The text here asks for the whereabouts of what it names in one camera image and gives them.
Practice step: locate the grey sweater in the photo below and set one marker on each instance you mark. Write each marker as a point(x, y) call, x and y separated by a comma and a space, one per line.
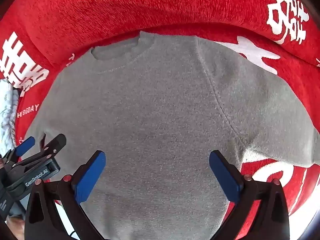
point(160, 130)

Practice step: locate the red printed blanket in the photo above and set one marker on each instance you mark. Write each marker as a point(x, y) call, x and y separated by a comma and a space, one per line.
point(150, 5)

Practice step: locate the white floral cloth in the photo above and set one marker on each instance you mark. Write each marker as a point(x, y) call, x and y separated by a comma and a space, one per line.
point(6, 120)

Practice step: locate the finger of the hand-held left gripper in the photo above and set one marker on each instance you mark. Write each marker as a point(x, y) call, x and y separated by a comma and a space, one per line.
point(53, 143)
point(25, 145)

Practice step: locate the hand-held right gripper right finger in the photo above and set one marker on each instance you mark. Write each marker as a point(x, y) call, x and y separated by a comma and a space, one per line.
point(225, 177)

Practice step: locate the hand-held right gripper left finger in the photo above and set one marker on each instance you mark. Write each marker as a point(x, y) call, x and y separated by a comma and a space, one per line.
point(90, 177)

